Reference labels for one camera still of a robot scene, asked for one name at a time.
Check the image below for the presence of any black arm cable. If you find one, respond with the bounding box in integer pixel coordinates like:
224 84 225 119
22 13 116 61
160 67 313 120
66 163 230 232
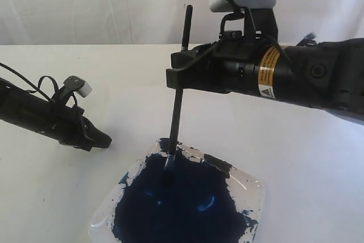
218 6 318 73
0 62 79 110

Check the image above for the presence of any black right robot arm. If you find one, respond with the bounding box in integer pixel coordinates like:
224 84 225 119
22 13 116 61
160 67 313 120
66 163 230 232
166 31 363 124

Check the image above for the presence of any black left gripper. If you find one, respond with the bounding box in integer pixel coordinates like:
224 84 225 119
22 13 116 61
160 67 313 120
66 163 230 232
39 107 112 151

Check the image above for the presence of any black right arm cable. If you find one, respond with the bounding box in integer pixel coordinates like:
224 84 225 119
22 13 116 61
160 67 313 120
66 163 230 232
218 6 318 73

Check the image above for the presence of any white square paint dish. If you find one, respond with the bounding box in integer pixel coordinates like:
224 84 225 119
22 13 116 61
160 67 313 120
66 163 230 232
88 138 265 242

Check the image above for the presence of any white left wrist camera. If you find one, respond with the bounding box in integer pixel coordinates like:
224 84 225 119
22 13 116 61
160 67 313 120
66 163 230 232
63 76 92 98

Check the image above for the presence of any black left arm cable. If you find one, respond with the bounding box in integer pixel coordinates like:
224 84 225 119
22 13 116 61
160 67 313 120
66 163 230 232
0 62 79 110

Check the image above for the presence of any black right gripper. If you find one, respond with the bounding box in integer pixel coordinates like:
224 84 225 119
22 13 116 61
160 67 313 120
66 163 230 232
166 31 273 94

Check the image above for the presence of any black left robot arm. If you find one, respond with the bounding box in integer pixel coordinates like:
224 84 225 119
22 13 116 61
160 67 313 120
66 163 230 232
1 76 112 151

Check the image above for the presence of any white paper sheet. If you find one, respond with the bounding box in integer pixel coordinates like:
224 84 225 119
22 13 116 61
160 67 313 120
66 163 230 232
106 86 241 166

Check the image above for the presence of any black paintbrush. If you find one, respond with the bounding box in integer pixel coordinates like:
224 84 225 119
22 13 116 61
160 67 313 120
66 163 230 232
162 5 193 187

